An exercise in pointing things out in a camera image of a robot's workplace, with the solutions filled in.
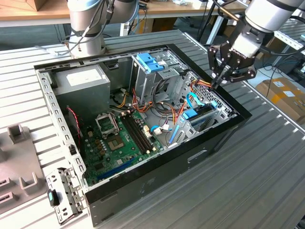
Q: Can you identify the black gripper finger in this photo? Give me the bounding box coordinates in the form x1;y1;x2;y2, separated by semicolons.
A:
207;46;226;90
214;68;257;89

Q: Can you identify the orange red yellow power wire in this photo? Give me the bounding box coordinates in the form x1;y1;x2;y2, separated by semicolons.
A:
190;80;216;91

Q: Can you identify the light blue data wire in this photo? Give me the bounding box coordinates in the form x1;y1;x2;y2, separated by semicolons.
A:
185;92;205;108

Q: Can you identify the hard disk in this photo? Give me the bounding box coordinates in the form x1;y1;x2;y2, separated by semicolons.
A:
182;101;218;131

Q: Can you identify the grey metal disk bay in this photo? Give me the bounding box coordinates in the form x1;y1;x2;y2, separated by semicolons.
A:
166;99;239;149

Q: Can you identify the black stand pole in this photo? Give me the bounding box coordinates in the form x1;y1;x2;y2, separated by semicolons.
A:
197;0;219;46

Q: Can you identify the labelled cardboard box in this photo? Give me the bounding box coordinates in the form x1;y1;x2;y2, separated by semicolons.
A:
256;77;305;124

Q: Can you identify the blue plastic drive latch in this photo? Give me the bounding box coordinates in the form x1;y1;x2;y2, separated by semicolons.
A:
136;53;165;73

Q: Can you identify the grey metal drive cage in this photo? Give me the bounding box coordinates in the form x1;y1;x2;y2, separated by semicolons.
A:
130;51;189;108

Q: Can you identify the black RAM slot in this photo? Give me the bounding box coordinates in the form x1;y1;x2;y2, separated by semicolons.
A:
130;113;157;152
123;114;149;154
120;115;145;155
126;114;153;153

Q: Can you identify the green motherboard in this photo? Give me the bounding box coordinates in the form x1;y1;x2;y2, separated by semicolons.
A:
80;109;165;187

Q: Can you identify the CPU socket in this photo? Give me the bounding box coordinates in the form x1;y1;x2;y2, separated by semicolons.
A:
106;133;126;152

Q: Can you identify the metal socket cover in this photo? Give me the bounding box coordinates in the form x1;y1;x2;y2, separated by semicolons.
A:
94;112;120;139

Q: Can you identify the black PC case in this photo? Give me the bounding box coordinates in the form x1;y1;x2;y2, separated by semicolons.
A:
33;42;253;227

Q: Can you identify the silver power supply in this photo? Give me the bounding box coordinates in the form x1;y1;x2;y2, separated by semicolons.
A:
53;64;112;117

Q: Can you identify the blue expansion slot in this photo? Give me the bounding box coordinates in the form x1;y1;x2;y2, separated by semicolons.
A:
97;156;136;182

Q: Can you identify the wooden desk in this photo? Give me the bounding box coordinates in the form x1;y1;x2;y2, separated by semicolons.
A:
0;0;253;28

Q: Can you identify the wooden box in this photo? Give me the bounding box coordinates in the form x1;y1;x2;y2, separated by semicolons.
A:
26;0;64;12

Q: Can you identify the black teal release latch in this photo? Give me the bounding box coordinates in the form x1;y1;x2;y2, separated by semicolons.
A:
47;188;61;207

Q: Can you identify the grey parts rack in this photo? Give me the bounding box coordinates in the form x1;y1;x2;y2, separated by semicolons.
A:
0;124;48;210

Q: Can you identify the black wire bundle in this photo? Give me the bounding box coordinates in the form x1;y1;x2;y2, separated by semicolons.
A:
152;78;173;114

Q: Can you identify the multicoloured wire bundle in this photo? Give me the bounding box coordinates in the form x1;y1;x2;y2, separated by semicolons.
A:
132;87;188;126

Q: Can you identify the blue wire with white tag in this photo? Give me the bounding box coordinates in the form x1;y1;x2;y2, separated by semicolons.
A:
151;124;173;137

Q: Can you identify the blue cable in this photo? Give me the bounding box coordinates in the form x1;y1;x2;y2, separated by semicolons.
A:
133;0;142;33

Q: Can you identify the yellow black wire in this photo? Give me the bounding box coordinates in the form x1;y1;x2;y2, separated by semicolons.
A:
112;87;131;108

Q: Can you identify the wire locking lever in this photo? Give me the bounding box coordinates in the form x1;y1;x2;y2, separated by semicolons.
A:
112;114;120;136

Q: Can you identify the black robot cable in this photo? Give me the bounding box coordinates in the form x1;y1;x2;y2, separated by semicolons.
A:
61;0;305;58

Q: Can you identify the red black twisted wire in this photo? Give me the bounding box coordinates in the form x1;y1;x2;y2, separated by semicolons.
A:
66;106;83;146

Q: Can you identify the grey metal slot bracket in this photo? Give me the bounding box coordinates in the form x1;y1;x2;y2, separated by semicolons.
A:
45;167;87;226

